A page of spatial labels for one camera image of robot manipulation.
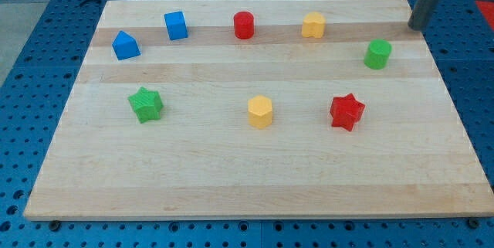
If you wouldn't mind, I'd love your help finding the red cylinder block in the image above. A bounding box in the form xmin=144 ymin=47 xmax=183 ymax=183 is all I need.
xmin=233 ymin=11 xmax=255 ymax=39

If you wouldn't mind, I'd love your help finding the green cylinder block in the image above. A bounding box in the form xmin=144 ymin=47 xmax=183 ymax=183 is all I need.
xmin=364 ymin=39 xmax=392 ymax=70

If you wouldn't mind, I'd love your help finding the yellow hexagon block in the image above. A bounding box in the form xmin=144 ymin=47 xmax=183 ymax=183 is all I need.
xmin=248 ymin=95 xmax=273 ymax=129

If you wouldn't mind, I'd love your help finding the yellow heart block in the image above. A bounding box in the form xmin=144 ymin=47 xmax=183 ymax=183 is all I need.
xmin=301 ymin=12 xmax=326 ymax=39

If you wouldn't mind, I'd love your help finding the red object at edge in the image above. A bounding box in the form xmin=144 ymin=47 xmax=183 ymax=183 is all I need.
xmin=475 ymin=0 xmax=494 ymax=29

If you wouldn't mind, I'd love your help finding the red star block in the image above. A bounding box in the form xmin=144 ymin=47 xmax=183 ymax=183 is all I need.
xmin=329 ymin=93 xmax=366 ymax=131

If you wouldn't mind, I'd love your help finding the blue pentagon block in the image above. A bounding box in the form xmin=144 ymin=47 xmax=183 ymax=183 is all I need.
xmin=112 ymin=30 xmax=140 ymax=60

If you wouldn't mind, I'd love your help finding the wooden board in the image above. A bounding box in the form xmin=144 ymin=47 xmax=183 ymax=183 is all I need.
xmin=24 ymin=0 xmax=493 ymax=221

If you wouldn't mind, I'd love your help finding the blue cube block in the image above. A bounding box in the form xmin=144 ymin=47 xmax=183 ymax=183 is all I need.
xmin=164 ymin=11 xmax=188 ymax=40

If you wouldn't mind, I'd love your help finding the green star block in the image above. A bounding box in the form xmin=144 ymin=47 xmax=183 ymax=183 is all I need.
xmin=127 ymin=87 xmax=164 ymax=124

